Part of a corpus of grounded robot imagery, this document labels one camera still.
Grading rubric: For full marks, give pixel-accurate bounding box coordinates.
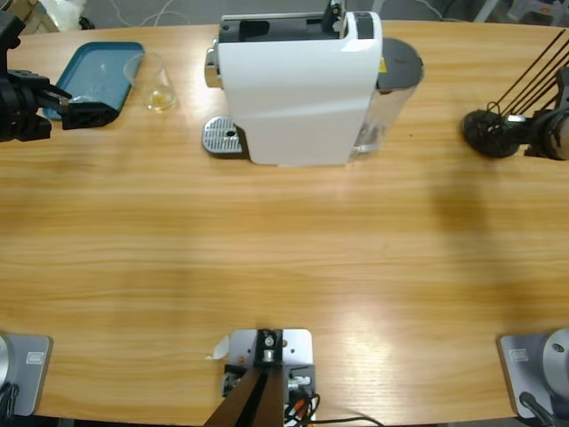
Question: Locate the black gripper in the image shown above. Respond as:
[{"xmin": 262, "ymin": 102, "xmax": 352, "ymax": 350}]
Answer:
[
  {"xmin": 0, "ymin": 68, "xmax": 119, "ymax": 143},
  {"xmin": 491, "ymin": 109, "xmax": 569, "ymax": 161}
]

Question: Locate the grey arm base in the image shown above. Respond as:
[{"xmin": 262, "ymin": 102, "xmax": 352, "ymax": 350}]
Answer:
[
  {"xmin": 496, "ymin": 327, "xmax": 569, "ymax": 420},
  {"xmin": 0, "ymin": 333, "xmax": 54, "ymax": 417}
]

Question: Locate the white capsule coffee machine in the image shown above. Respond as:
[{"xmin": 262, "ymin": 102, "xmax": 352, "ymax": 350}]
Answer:
[{"xmin": 203, "ymin": 0, "xmax": 384, "ymax": 169}]

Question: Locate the teal plastic tray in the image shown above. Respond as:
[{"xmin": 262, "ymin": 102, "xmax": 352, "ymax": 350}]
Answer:
[{"xmin": 44, "ymin": 41, "xmax": 147, "ymax": 122}]

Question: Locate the clear glass cup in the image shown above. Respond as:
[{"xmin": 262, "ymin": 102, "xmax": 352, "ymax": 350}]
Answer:
[{"xmin": 123, "ymin": 52, "xmax": 179, "ymax": 115}]

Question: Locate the brown cardboard box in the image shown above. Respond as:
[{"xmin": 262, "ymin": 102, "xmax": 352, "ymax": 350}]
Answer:
[{"xmin": 0, "ymin": 0, "xmax": 41, "ymax": 37}]

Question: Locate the white plastic stool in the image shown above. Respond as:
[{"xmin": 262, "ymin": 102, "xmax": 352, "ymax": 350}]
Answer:
[{"xmin": 470, "ymin": 0, "xmax": 569, "ymax": 24}]

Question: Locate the white tape tag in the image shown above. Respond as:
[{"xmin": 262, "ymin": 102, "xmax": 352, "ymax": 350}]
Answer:
[{"xmin": 204, "ymin": 335, "xmax": 231, "ymax": 361}]

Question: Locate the black connector box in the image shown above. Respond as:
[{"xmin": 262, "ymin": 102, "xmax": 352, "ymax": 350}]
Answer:
[{"xmin": 286, "ymin": 363, "xmax": 317, "ymax": 395}]

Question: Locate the black wire capsule holder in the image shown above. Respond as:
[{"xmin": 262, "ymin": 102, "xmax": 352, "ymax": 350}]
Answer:
[{"xmin": 461, "ymin": 27, "xmax": 569, "ymax": 160}]

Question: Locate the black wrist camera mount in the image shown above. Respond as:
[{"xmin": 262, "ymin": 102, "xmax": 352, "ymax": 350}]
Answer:
[
  {"xmin": 0, "ymin": 9, "xmax": 27, "ymax": 72},
  {"xmin": 553, "ymin": 66, "xmax": 569, "ymax": 112}
]

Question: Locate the white floor cable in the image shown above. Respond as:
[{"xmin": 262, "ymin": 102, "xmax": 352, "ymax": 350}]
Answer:
[{"xmin": 108, "ymin": 0, "xmax": 221, "ymax": 28}]

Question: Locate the black base cable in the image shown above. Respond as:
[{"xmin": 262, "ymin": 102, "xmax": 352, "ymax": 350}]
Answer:
[
  {"xmin": 0, "ymin": 381, "xmax": 20, "ymax": 417},
  {"xmin": 518, "ymin": 391, "xmax": 559, "ymax": 427}
]

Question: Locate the black post bracket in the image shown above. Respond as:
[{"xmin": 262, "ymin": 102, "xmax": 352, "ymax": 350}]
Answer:
[{"xmin": 252, "ymin": 327, "xmax": 285, "ymax": 369}]

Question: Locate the white metal mount plate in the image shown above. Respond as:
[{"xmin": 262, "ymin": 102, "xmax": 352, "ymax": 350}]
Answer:
[{"xmin": 228, "ymin": 327, "xmax": 315, "ymax": 423}]

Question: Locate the dark brown post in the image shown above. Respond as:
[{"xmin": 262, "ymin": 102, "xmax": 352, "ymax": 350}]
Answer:
[{"xmin": 203, "ymin": 367, "xmax": 285, "ymax": 427}]

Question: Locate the thin black cable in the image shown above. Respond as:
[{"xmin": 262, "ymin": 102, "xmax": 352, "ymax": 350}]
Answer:
[{"xmin": 310, "ymin": 415, "xmax": 386, "ymax": 427}]

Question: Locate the black and orange cable bundle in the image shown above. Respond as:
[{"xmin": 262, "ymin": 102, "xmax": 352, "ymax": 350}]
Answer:
[{"xmin": 283, "ymin": 390, "xmax": 322, "ymax": 427}]

